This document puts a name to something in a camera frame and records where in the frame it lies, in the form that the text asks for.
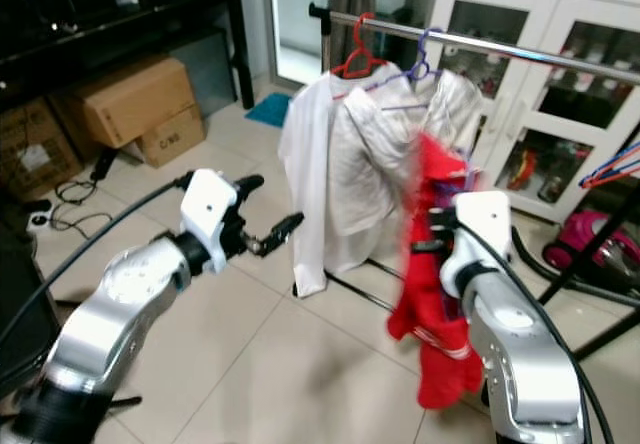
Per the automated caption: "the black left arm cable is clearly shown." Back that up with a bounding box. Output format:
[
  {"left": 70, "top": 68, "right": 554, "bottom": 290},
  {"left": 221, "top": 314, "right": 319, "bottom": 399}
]
[{"left": 0, "top": 179, "right": 191, "bottom": 345}]

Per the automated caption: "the red garment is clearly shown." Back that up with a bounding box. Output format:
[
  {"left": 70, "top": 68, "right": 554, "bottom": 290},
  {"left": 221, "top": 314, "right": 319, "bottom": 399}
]
[{"left": 388, "top": 132, "right": 486, "bottom": 410}]

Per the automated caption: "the small brown cardboard box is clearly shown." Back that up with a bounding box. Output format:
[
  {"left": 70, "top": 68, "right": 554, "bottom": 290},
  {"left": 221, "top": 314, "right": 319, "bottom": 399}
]
[{"left": 135, "top": 104, "right": 206, "bottom": 168}]

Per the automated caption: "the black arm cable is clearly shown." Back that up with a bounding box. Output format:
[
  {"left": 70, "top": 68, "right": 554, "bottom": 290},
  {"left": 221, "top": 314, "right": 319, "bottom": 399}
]
[
  {"left": 0, "top": 179, "right": 191, "bottom": 345},
  {"left": 455, "top": 222, "right": 611, "bottom": 444}
]

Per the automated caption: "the large brown cardboard box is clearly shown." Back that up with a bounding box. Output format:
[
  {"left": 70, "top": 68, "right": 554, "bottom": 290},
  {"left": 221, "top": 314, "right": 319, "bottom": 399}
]
[{"left": 78, "top": 56, "right": 196, "bottom": 148}]

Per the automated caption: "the chrome clothes rack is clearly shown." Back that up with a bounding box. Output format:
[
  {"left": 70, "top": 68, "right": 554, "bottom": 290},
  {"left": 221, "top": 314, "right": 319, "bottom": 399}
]
[{"left": 308, "top": 2, "right": 640, "bottom": 360}]

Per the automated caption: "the black shelf unit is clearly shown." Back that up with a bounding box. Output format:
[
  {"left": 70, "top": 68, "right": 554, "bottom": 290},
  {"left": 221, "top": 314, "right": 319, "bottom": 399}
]
[{"left": 0, "top": 0, "right": 256, "bottom": 115}]

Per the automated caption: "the teal floor mat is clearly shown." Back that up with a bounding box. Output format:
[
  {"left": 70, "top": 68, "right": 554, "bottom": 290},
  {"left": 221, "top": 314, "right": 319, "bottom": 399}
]
[{"left": 245, "top": 92, "right": 293, "bottom": 128}]

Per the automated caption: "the red clothes hanger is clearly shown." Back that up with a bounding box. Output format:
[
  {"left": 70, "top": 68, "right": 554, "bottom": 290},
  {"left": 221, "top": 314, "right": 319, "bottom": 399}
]
[
  {"left": 330, "top": 12, "right": 386, "bottom": 80},
  {"left": 585, "top": 159, "right": 640, "bottom": 190}
]

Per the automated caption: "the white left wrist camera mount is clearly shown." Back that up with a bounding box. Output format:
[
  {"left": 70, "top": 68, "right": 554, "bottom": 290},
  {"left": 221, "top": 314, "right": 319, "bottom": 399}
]
[{"left": 180, "top": 169, "right": 243, "bottom": 273}]

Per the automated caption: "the white power strip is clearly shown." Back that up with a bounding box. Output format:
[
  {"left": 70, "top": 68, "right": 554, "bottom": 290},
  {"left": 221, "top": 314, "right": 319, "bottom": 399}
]
[{"left": 25, "top": 199, "right": 53, "bottom": 230}]

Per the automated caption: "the white shirt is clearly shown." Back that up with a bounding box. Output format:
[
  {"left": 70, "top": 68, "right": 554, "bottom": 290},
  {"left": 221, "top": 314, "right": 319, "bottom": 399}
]
[{"left": 278, "top": 69, "right": 361, "bottom": 298}]

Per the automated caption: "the black power cord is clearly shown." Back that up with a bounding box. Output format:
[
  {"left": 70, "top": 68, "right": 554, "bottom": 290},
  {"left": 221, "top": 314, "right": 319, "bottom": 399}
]
[{"left": 50, "top": 147, "right": 121, "bottom": 235}]

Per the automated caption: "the purple clothes hanger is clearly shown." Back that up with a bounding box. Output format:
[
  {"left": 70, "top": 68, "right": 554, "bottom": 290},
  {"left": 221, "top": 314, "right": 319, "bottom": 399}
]
[{"left": 365, "top": 26, "right": 446, "bottom": 95}]

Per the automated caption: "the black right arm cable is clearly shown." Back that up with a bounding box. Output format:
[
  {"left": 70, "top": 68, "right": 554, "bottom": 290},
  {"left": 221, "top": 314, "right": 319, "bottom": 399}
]
[{"left": 455, "top": 222, "right": 611, "bottom": 444}]

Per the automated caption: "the blue clothes hanger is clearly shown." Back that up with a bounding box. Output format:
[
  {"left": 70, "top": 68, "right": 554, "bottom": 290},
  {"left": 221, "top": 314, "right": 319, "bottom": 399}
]
[{"left": 580, "top": 142, "right": 640, "bottom": 187}]

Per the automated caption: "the pink vacuum cleaner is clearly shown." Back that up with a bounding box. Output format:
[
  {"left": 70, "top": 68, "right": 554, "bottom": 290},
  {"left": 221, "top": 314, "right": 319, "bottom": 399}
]
[{"left": 510, "top": 209, "right": 640, "bottom": 295}]

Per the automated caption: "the white denim garment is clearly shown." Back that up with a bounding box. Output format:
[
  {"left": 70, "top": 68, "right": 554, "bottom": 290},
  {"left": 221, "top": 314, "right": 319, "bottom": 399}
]
[{"left": 328, "top": 69, "right": 486, "bottom": 270}]

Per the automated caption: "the labelled brown cardboard box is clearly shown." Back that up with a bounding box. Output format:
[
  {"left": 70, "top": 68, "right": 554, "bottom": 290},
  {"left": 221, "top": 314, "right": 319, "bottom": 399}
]
[{"left": 0, "top": 99, "right": 83, "bottom": 200}]

